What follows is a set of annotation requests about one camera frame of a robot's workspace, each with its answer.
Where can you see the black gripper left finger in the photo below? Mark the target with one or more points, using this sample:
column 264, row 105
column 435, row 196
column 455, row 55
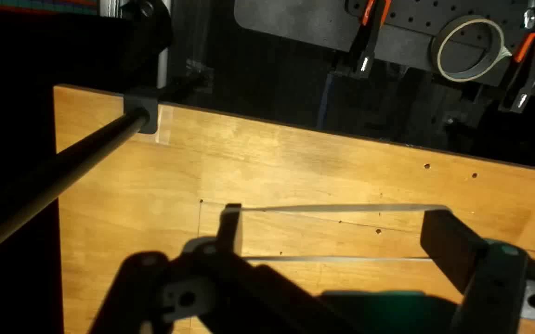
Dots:
column 228, row 232

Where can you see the orange handled clamp right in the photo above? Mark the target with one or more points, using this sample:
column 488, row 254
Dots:
column 518, row 76

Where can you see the grey tape roll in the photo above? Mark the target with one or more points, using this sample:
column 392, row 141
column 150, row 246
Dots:
column 466, row 48

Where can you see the orange handled clamp left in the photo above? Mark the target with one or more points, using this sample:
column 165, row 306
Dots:
column 373, row 15

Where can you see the black perforated board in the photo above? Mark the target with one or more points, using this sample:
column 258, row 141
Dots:
column 405, row 35

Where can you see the orange handled clamp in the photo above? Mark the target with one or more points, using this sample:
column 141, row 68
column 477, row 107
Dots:
column 373, row 15
column 518, row 76

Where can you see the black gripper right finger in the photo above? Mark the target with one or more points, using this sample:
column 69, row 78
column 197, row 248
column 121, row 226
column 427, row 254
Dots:
column 453, row 246

